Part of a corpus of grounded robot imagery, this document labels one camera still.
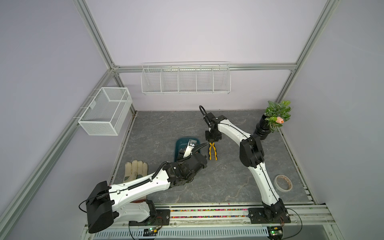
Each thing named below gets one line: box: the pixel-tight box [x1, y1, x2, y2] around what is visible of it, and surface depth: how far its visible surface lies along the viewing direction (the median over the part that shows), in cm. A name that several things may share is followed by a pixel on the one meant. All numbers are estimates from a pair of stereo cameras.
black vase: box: [253, 114, 271, 140], surface depth 101 cm
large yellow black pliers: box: [208, 142, 218, 161], surface depth 98 cm
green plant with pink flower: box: [264, 100, 291, 132], surface depth 86 cm
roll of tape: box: [274, 174, 293, 192], surface depth 86 cm
